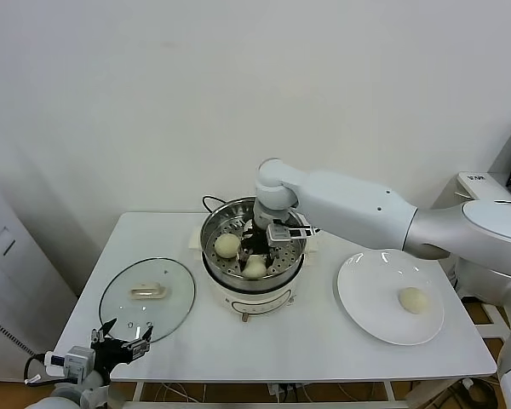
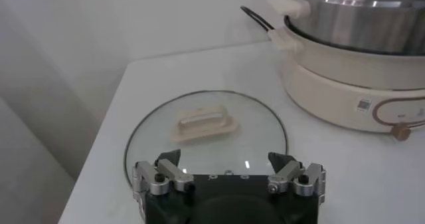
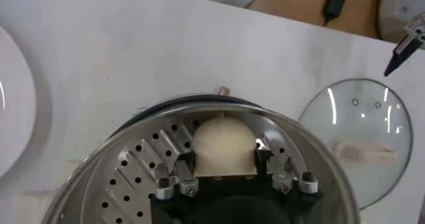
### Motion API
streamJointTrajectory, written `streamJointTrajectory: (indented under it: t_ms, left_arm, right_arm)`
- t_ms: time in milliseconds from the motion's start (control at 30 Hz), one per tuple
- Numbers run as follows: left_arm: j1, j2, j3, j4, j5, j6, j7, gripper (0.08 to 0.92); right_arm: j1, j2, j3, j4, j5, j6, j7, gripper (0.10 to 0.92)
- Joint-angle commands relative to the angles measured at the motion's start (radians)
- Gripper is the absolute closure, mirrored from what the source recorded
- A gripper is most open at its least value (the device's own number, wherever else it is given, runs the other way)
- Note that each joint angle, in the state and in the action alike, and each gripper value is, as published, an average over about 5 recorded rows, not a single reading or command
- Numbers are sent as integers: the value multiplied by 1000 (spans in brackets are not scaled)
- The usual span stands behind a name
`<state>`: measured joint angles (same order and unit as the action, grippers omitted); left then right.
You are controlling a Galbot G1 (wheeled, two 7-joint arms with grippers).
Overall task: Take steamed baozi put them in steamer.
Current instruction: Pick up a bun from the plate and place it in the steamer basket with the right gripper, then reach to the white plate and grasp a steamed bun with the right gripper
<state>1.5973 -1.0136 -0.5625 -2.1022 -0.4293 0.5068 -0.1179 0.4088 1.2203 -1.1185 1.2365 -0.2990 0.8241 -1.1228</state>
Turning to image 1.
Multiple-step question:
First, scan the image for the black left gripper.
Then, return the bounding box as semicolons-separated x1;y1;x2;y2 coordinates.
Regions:
89;317;154;368

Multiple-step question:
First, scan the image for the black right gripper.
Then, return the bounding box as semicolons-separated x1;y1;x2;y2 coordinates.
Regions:
236;219;281;274

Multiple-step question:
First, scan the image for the white steamed baozi bun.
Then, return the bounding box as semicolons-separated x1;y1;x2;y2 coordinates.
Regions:
241;258;268;280
398;286;431;315
214;233;242;260

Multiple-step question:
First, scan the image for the glass lid with cream handle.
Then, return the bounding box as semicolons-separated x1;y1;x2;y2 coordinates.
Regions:
98;256;197;346

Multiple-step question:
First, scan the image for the stainless steel steamer basket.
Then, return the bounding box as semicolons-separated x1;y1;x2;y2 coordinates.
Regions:
199;196;307;291

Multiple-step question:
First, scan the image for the cream electric cooker base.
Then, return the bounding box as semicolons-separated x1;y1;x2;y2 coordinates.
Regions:
188;225;319;324

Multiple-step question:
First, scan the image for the white round plate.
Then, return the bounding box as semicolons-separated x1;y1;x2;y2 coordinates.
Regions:
336;251;445;347

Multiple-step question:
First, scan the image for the grey metal cabinet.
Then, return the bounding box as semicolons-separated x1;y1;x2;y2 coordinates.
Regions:
0;174;78;383

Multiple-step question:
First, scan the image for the white power strip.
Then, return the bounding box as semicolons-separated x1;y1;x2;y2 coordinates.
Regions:
267;383;299;401

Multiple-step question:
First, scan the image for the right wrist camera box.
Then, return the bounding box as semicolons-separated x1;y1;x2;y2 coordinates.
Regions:
266;224;316;246

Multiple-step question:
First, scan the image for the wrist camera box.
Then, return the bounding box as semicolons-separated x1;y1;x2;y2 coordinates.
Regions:
43;345;95;380
266;224;316;246

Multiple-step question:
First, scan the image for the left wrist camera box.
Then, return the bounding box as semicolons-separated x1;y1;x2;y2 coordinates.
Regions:
43;345;95;380

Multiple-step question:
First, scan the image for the white loose cable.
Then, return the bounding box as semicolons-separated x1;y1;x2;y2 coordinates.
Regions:
159;383;205;404

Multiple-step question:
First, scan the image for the black cooker power cord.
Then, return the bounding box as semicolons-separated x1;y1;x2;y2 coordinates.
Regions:
201;195;229;214

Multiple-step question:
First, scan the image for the black left camera cable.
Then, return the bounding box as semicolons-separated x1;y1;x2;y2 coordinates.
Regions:
24;353;59;387

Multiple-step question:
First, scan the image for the white table frame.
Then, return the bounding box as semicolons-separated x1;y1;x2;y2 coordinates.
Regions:
108;377;469;409

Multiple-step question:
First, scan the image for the black coiled cable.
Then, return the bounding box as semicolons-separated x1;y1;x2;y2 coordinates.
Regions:
466;377;495;409

